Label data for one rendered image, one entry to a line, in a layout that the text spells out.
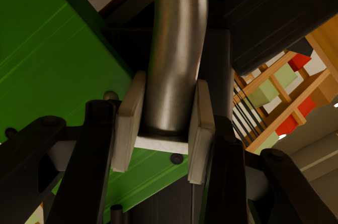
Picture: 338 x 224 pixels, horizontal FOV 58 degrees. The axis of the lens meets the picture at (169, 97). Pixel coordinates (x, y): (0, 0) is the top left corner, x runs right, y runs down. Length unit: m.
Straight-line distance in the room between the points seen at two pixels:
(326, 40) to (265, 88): 2.57
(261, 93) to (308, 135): 6.33
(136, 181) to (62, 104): 0.08
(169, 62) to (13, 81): 0.12
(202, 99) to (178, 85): 0.02
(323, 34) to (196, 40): 0.83
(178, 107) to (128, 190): 0.10
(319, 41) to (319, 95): 3.27
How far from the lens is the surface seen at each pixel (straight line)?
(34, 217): 6.71
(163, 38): 0.17
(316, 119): 9.65
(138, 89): 0.16
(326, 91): 4.29
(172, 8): 0.16
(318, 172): 7.87
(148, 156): 0.23
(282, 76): 3.78
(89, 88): 0.22
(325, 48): 0.99
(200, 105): 0.15
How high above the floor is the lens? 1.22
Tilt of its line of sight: 1 degrees down
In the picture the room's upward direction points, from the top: 145 degrees clockwise
